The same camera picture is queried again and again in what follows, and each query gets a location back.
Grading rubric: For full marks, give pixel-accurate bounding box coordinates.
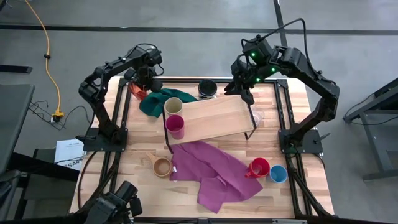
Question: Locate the yellow cable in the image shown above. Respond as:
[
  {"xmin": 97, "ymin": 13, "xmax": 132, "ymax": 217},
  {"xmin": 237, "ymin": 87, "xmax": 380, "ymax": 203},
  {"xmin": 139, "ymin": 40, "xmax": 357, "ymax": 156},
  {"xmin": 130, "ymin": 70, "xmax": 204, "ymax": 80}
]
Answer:
[{"xmin": 24, "ymin": 0, "xmax": 65, "ymax": 123}]

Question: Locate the wooden shelf black frame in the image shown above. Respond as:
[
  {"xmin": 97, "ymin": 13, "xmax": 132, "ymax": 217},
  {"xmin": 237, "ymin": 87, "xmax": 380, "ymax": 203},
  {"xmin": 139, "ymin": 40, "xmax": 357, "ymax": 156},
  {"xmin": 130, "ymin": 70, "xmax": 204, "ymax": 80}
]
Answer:
[{"xmin": 161, "ymin": 94, "xmax": 259, "ymax": 155}]

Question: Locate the clear glass mug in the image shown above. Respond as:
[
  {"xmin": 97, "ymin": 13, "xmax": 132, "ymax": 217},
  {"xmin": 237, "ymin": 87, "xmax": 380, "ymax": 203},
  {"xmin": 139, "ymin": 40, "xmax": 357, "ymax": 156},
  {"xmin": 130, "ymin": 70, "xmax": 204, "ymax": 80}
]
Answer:
[{"xmin": 250, "ymin": 107, "xmax": 266, "ymax": 127}]

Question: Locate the red mug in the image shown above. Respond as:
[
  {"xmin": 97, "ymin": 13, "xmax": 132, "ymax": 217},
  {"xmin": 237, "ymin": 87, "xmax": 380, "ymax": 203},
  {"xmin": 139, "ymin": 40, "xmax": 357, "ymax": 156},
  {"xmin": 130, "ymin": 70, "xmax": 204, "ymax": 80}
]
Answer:
[{"xmin": 244, "ymin": 157, "xmax": 271, "ymax": 179}]

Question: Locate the small blue cup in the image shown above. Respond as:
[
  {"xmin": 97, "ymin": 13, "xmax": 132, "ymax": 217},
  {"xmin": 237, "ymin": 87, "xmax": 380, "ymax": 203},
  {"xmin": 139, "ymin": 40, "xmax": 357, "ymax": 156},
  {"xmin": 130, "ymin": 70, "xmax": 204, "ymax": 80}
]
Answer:
[{"xmin": 269, "ymin": 164, "xmax": 289, "ymax": 184}]

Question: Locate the tall pink cup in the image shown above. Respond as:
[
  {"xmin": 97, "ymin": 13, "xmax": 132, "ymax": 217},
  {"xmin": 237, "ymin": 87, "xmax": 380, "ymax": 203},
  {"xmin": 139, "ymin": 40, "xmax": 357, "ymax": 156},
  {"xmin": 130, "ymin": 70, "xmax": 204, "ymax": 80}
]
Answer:
[{"xmin": 164, "ymin": 114, "xmax": 186, "ymax": 140}]

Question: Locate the dark metal side table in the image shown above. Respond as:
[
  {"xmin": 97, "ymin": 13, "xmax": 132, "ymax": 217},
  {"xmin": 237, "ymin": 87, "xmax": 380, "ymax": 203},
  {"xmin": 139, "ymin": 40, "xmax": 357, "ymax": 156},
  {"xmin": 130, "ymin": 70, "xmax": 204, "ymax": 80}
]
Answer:
[{"xmin": 343, "ymin": 77, "xmax": 398, "ymax": 182}]

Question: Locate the black aluminium table frame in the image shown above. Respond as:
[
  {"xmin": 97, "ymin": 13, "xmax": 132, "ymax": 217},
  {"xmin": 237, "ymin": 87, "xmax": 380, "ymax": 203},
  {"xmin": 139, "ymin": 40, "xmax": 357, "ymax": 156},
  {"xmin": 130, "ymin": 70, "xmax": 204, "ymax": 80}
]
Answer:
[{"xmin": 74, "ymin": 76, "xmax": 335, "ymax": 224}]

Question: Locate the black white wavy mug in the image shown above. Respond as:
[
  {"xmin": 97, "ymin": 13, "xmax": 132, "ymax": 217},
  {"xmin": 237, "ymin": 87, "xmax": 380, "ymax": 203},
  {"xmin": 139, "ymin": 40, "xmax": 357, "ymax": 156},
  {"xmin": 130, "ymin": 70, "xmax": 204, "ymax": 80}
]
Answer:
[{"xmin": 197, "ymin": 78, "xmax": 218, "ymax": 100}]

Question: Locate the purple cloth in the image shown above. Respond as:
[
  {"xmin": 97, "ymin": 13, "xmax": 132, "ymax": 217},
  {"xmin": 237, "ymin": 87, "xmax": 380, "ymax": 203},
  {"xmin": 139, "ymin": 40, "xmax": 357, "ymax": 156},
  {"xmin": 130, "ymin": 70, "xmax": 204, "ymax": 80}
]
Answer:
[{"xmin": 169, "ymin": 140, "xmax": 264, "ymax": 215}]

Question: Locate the white paper sheet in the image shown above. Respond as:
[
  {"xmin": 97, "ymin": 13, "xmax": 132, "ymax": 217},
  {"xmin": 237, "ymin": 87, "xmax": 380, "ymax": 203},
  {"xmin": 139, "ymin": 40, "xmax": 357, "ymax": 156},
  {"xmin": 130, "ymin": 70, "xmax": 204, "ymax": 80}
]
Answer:
[{"xmin": 54, "ymin": 139, "xmax": 85, "ymax": 171}]

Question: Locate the orange translucent cup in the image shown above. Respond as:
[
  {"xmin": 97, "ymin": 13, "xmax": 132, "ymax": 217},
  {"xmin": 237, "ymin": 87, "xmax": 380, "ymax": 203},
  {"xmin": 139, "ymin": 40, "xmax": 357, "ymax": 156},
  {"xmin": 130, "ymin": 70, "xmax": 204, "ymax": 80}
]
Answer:
[{"xmin": 128, "ymin": 81, "xmax": 149, "ymax": 101}]

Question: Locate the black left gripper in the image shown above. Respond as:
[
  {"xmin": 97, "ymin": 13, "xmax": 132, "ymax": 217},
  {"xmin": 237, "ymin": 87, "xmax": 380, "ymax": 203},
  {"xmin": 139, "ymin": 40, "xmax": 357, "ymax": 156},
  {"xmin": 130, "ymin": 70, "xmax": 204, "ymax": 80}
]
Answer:
[{"xmin": 124, "ymin": 67, "xmax": 164, "ymax": 93}]

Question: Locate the black floor plate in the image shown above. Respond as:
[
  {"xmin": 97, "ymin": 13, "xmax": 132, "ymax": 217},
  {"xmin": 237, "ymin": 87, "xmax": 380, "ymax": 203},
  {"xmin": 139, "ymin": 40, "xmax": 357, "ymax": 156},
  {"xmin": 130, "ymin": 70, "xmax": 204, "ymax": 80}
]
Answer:
[{"xmin": 0, "ymin": 64, "xmax": 33, "ymax": 75}]

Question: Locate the tall cream cup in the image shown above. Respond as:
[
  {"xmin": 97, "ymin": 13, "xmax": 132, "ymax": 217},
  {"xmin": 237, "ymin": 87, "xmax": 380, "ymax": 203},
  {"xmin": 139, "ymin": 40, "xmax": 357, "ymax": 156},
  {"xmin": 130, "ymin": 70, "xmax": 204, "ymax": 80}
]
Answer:
[{"xmin": 164, "ymin": 96, "xmax": 184, "ymax": 116}]

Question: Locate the green cloth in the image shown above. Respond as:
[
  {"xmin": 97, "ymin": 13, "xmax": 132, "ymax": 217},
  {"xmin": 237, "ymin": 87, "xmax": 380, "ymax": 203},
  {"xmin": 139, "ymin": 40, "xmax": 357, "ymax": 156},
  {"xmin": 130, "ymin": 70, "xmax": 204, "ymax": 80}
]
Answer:
[{"xmin": 139, "ymin": 88, "xmax": 199, "ymax": 118}]

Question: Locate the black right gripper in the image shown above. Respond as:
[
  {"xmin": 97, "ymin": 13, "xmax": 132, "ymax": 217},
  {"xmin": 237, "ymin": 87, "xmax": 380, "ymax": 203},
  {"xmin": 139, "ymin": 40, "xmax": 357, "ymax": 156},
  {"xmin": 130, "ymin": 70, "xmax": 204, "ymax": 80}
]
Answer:
[{"xmin": 224, "ymin": 60, "xmax": 261, "ymax": 106}]

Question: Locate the grey side table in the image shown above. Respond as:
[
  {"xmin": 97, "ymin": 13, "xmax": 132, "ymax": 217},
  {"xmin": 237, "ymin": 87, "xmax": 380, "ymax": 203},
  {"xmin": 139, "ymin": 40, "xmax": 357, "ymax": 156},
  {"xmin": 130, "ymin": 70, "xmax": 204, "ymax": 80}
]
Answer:
[{"xmin": 0, "ymin": 83, "xmax": 35, "ymax": 175}]

